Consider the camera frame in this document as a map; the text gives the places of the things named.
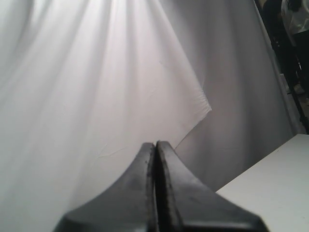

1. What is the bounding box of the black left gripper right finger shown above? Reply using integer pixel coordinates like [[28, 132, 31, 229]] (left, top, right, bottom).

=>
[[155, 141, 266, 232]]

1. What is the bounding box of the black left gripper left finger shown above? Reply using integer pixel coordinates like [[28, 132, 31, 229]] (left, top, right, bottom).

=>
[[54, 143, 155, 232]]

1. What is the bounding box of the grey backdrop cloth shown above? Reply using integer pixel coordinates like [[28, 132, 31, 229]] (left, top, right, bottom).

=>
[[0, 0, 303, 232]]

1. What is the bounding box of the black stand pole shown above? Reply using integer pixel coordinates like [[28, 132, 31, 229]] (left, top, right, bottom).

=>
[[276, 37, 309, 134]]

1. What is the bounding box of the person in white shirt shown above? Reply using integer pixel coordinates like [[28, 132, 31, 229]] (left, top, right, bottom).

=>
[[262, 0, 309, 94]]

